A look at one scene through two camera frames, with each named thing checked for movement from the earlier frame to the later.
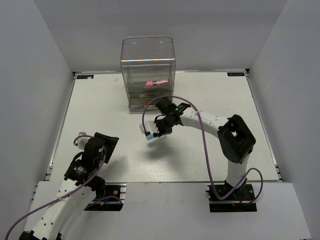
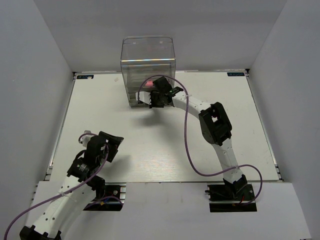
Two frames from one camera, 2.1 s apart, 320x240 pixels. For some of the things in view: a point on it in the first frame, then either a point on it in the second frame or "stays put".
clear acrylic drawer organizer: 148,66 stays put
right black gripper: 160,132 → 153,104
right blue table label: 235,74 stays put
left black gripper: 110,144 stays put
